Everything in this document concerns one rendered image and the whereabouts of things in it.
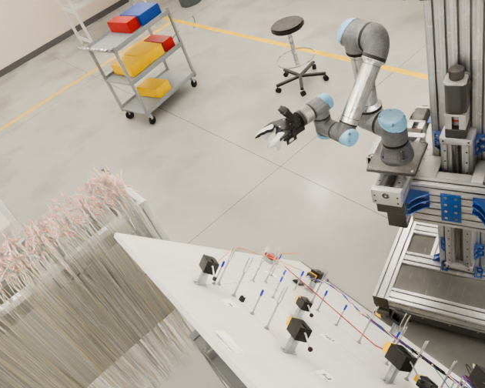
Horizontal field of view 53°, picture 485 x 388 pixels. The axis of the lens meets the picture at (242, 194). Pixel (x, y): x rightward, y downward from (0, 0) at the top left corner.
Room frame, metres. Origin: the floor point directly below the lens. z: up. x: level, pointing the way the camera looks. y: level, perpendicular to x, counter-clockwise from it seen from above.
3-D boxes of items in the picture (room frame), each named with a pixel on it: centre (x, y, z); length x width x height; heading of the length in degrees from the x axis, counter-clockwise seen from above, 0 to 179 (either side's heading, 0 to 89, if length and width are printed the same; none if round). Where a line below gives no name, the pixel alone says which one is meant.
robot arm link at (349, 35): (1.80, -0.69, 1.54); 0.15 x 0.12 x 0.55; 20
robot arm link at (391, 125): (1.68, -0.73, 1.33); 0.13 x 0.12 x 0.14; 20
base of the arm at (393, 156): (1.67, -0.73, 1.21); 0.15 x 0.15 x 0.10
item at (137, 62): (5.39, 0.50, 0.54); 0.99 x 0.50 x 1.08; 127
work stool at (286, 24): (4.58, -1.08, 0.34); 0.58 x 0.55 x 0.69; 146
